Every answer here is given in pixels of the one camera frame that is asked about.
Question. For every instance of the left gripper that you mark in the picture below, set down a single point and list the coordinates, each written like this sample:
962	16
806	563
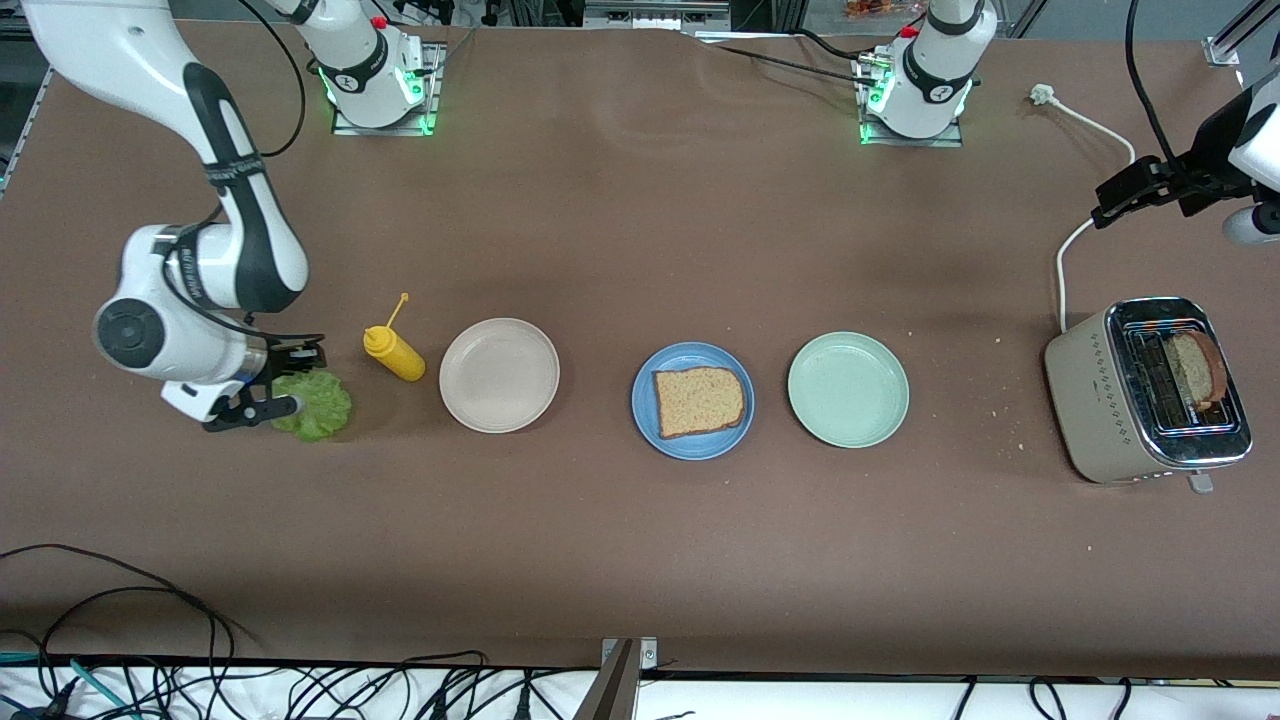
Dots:
1196	169

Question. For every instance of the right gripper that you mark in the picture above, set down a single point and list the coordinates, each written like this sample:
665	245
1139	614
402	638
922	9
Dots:
291	356

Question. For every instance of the green lettuce leaf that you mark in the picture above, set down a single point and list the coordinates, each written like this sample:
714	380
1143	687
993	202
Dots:
320	415

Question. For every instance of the yellow squeeze bottle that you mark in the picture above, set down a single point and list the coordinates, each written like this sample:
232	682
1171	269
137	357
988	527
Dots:
400	358

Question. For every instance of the brown bread slice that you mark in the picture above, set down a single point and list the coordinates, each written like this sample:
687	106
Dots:
1195	368
700	400

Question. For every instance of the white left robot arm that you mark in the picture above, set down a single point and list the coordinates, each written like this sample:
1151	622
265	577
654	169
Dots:
940	60

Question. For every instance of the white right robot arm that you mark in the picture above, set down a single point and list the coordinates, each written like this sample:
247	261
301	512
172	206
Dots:
150	50

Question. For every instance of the beige plate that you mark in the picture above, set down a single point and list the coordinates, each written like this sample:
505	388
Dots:
500	375

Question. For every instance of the green plate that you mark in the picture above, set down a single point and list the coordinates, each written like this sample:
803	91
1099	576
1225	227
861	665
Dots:
848	390

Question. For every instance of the blue plate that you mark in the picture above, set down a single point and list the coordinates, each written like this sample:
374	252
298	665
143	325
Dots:
692	352

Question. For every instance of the beige chrome toaster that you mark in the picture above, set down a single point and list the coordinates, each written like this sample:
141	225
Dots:
1085	400

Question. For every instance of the orange packet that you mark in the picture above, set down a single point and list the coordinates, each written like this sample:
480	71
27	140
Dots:
880	8

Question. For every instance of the grey power strip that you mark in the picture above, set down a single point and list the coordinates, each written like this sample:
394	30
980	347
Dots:
655	15

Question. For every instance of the aluminium frame rail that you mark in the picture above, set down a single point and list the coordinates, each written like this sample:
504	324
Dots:
1225	50

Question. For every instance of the metal table bracket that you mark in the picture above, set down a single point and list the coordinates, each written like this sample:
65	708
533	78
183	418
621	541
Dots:
615	690

